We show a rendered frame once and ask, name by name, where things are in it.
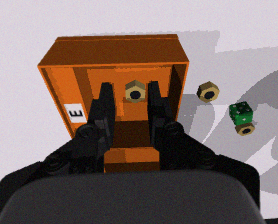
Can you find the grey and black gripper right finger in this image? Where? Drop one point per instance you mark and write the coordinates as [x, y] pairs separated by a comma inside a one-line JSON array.
[[179, 151]]

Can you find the brass hex nut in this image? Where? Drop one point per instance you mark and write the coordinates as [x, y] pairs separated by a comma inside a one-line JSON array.
[[244, 129], [208, 92], [135, 91]]

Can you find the orange three-compartment tray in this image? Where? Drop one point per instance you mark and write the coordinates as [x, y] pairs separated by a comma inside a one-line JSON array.
[[74, 68]]

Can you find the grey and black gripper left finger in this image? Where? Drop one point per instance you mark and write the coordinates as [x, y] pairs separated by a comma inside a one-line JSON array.
[[82, 154]]

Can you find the green die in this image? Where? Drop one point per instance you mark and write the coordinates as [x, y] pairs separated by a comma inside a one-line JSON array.
[[240, 113]]

